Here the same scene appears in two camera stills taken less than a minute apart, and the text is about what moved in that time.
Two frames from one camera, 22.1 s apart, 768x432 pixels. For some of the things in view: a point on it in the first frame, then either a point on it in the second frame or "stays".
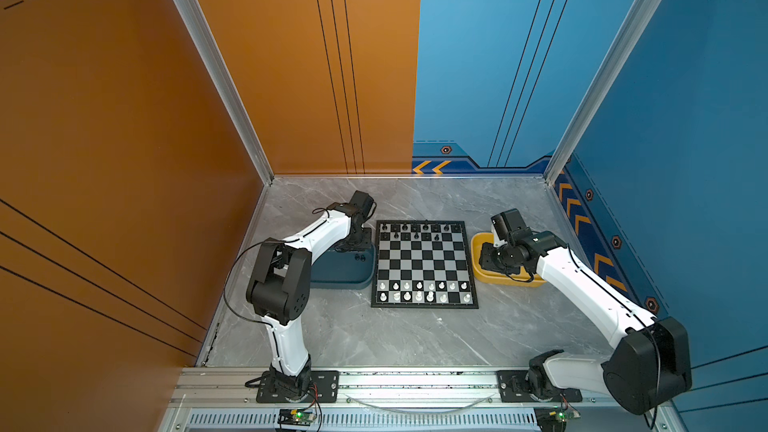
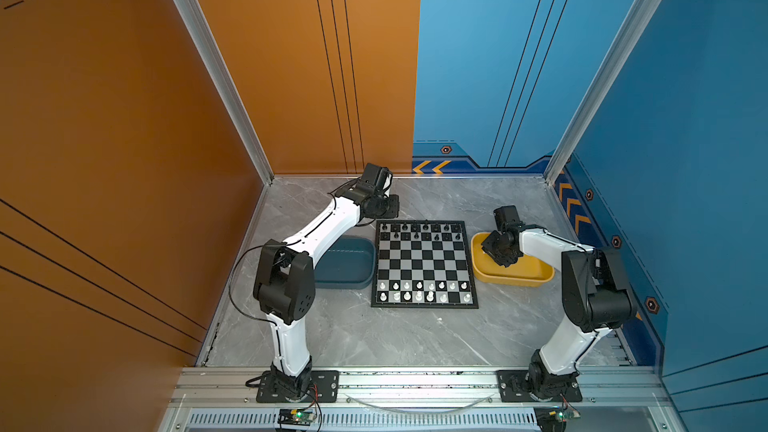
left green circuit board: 295,417 stays
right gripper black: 485,262 -> 486,245
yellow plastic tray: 523,278 stays
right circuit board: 554,419 stays
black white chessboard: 422,264 stays
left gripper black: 367,242 -> 392,207
